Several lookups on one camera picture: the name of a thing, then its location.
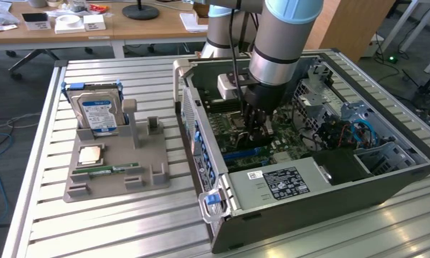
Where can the wooden office desk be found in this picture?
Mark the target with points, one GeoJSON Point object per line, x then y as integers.
{"type": "Point", "coordinates": [38, 37]}
{"type": "Point", "coordinates": [153, 32]}

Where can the open black PC case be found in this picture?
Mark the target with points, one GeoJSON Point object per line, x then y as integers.
{"type": "Point", "coordinates": [307, 215]}

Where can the silver CPU chip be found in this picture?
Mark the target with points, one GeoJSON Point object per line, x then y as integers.
{"type": "Point", "coordinates": [89, 155]}

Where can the tall metal disk bay cage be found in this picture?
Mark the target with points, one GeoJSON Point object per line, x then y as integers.
{"type": "Point", "coordinates": [315, 107]}

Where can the green motherboard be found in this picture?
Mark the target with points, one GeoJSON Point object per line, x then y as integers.
{"type": "Point", "coordinates": [286, 134]}

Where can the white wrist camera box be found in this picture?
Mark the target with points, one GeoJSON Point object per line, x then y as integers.
{"type": "Point", "coordinates": [227, 88]}

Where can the red packet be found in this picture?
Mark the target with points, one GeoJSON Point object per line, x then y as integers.
{"type": "Point", "coordinates": [97, 8]}

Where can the grey cup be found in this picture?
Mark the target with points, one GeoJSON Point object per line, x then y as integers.
{"type": "Point", "coordinates": [37, 3]}

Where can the white box with red button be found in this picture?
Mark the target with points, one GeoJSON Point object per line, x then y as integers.
{"type": "Point", "coordinates": [375, 47]}

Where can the green RAM stick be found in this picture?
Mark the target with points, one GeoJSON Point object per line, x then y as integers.
{"type": "Point", "coordinates": [103, 169]}

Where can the flat white box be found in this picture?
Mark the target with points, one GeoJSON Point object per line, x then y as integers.
{"type": "Point", "coordinates": [69, 30]}

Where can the wooden cabinet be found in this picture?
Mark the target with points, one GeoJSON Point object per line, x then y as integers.
{"type": "Point", "coordinates": [350, 27]}

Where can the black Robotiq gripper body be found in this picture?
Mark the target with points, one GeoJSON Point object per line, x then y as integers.
{"type": "Point", "coordinates": [265, 96]}

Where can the white tape roll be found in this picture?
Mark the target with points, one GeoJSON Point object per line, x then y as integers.
{"type": "Point", "coordinates": [67, 19]}

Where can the white desk frame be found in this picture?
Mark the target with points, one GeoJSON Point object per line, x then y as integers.
{"type": "Point", "coordinates": [419, 25]}

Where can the white box with black top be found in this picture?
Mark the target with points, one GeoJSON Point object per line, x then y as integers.
{"type": "Point", "coordinates": [37, 25]}

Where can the clear bag with dark parts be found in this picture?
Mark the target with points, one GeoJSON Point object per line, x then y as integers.
{"type": "Point", "coordinates": [75, 6]}

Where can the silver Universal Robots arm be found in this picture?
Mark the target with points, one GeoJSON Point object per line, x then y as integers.
{"type": "Point", "coordinates": [275, 53]}

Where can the beige tape roll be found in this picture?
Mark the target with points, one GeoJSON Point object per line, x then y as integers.
{"type": "Point", "coordinates": [53, 3]}

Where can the black round lamp base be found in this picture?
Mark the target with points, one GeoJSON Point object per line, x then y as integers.
{"type": "Point", "coordinates": [139, 14]}

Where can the white card with red print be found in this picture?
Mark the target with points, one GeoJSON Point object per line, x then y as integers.
{"type": "Point", "coordinates": [2, 27]}

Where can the hard disk in blue caddy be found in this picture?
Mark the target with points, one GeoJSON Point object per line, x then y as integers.
{"type": "Point", "coordinates": [93, 113]}

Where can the grey power supply unit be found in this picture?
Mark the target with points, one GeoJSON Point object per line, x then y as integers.
{"type": "Point", "coordinates": [307, 172]}

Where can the grey plastic parts rack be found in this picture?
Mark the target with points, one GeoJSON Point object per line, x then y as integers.
{"type": "Point", "coordinates": [110, 189]}

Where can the grey chair base with castors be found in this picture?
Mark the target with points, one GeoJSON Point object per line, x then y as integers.
{"type": "Point", "coordinates": [27, 57]}

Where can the stack of white papers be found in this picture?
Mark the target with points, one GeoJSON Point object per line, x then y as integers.
{"type": "Point", "coordinates": [191, 24]}

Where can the small white labelled box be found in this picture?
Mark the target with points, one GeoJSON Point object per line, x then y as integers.
{"type": "Point", "coordinates": [93, 22]}

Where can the green graphics card black cooler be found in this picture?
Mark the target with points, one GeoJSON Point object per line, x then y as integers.
{"type": "Point", "coordinates": [243, 142]}

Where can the blue case release latch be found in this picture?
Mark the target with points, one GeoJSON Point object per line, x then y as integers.
{"type": "Point", "coordinates": [210, 200]}

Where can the CPU socket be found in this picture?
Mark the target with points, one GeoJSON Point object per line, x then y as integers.
{"type": "Point", "coordinates": [234, 119]}

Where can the black RAM stick with labels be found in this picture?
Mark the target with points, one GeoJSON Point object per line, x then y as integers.
{"type": "Point", "coordinates": [229, 139]}

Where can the low metal disk bay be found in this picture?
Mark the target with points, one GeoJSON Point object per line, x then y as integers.
{"type": "Point", "coordinates": [383, 158]}

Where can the black device with green light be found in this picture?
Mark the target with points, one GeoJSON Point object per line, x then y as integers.
{"type": "Point", "coordinates": [391, 58]}

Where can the clear plastic bag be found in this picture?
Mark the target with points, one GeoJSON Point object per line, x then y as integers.
{"type": "Point", "coordinates": [1, 13]}

